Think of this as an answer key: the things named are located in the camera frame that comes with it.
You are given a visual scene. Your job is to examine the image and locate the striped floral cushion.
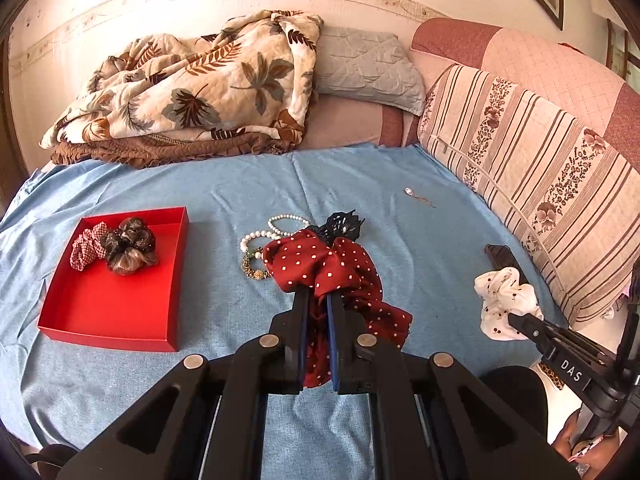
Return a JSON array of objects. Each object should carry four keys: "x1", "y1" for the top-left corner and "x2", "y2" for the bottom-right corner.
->
[{"x1": 417, "y1": 64, "x2": 640, "y2": 331}]

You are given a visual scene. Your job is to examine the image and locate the brown ruffled blanket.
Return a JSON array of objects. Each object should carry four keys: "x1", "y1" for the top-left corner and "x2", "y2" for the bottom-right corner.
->
[{"x1": 50, "y1": 130, "x2": 301, "y2": 167}]

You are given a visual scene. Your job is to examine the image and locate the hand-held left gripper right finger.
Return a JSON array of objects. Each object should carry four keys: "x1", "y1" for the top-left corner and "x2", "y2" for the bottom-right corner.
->
[{"x1": 325, "y1": 291, "x2": 581, "y2": 480}]

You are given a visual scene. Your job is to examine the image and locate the green gold beaded bracelet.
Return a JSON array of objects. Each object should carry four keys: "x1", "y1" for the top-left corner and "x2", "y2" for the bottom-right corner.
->
[{"x1": 241, "y1": 250, "x2": 273, "y2": 282}]

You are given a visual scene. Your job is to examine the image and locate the mauve pillow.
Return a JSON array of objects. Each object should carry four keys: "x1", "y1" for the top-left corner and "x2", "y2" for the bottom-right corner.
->
[{"x1": 300, "y1": 92, "x2": 406, "y2": 150}]

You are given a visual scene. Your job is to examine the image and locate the small silver pendant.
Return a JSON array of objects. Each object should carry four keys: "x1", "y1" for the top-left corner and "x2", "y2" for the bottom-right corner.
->
[{"x1": 404, "y1": 187, "x2": 437, "y2": 208}]

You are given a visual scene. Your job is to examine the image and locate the red box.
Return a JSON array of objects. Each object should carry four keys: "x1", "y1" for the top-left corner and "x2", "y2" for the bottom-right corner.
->
[{"x1": 37, "y1": 206, "x2": 191, "y2": 353}]

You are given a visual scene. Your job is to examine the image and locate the blue bed sheet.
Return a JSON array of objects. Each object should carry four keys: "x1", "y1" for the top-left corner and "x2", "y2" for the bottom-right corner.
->
[{"x1": 0, "y1": 142, "x2": 571, "y2": 461}]

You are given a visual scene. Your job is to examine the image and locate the grey-blue quilted pillow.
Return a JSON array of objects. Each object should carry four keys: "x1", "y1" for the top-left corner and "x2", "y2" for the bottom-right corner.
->
[{"x1": 314, "y1": 26, "x2": 427, "y2": 116}]

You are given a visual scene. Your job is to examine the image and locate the white pearl bracelet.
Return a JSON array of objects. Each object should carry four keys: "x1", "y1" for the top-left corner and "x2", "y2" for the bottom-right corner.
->
[
  {"x1": 240, "y1": 230, "x2": 282, "y2": 261},
  {"x1": 266, "y1": 214, "x2": 311, "y2": 237}
]

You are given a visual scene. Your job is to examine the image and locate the pink quilted sofa cover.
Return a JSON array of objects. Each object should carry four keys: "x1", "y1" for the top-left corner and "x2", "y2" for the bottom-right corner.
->
[{"x1": 410, "y1": 17, "x2": 640, "y2": 171}]

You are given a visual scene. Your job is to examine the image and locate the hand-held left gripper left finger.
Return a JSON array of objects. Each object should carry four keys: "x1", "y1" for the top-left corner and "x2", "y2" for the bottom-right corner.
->
[{"x1": 55, "y1": 287, "x2": 311, "y2": 480}]

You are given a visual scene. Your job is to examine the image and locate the leaf print blanket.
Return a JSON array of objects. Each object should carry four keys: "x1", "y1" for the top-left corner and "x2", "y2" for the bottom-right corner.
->
[{"x1": 40, "y1": 9, "x2": 325, "y2": 150}]

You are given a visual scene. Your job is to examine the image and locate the white dotted scrunchie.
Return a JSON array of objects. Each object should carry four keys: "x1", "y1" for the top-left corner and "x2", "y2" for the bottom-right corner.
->
[{"x1": 474, "y1": 267, "x2": 545, "y2": 342}]

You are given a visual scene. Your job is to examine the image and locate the black hair claw clip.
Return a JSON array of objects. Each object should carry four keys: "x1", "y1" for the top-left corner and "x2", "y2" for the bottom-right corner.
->
[{"x1": 306, "y1": 209, "x2": 366, "y2": 246}]

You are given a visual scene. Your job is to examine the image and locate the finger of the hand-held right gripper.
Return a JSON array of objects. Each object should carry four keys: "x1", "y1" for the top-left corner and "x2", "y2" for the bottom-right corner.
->
[{"x1": 507, "y1": 312, "x2": 608, "y2": 367}]

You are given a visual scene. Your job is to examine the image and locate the dark brown floral scrunchie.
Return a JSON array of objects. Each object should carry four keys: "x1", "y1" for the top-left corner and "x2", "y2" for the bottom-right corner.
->
[{"x1": 100, "y1": 217, "x2": 160, "y2": 276}]

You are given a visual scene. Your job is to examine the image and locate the black phone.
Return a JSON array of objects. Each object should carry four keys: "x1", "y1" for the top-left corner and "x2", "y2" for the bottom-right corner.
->
[{"x1": 484, "y1": 244, "x2": 531, "y2": 286}]

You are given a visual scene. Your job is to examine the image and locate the red checked scrunchie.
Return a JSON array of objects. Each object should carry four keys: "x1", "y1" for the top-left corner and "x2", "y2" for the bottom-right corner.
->
[{"x1": 70, "y1": 221, "x2": 111, "y2": 273}]

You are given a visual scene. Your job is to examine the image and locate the red white-dotted scrunchie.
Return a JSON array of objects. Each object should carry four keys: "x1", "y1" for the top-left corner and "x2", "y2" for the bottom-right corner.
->
[{"x1": 262, "y1": 230, "x2": 415, "y2": 390}]

